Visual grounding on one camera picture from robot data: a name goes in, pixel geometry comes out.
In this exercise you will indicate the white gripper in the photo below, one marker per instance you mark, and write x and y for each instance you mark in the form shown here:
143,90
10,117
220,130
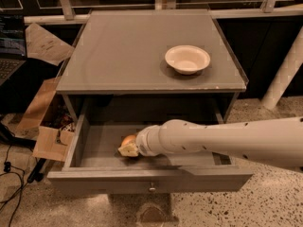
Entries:
143,141

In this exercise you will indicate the orange fruit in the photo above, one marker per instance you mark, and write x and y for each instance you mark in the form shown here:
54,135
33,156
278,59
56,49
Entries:
128,139

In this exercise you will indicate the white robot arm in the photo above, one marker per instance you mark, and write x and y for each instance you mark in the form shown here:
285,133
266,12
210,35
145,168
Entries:
276,142

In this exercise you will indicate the open grey top drawer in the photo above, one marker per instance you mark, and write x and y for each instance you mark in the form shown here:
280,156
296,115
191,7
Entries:
94,166

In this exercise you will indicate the metal drawer knob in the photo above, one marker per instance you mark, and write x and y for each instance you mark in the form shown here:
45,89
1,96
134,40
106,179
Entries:
152,188

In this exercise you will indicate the grey cabinet with counter top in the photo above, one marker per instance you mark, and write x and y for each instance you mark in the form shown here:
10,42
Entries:
118,70

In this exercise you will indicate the open cardboard box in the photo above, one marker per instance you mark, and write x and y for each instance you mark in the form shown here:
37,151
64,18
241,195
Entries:
48,119

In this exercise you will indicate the white paper bowl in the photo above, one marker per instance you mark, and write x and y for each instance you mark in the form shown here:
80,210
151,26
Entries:
187,59

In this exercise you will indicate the brown paper sheet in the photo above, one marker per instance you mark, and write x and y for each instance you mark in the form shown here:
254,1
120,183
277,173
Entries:
45,46

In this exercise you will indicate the open laptop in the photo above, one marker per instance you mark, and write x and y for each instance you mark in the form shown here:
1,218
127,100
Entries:
13,47

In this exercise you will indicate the white diagonal post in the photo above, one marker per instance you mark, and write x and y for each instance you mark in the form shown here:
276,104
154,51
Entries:
285,74

